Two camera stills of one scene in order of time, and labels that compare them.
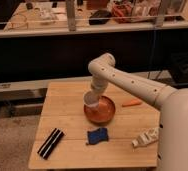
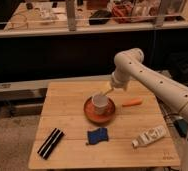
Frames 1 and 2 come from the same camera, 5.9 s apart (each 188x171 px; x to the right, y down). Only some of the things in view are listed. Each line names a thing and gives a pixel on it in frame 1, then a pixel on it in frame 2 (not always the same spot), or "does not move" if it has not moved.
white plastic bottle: x=148 y=137 does not move
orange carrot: x=132 y=102 does not move
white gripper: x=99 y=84 → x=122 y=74
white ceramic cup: x=91 y=99 → x=100 y=103
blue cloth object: x=97 y=136 does not move
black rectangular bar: x=51 y=142 does not move
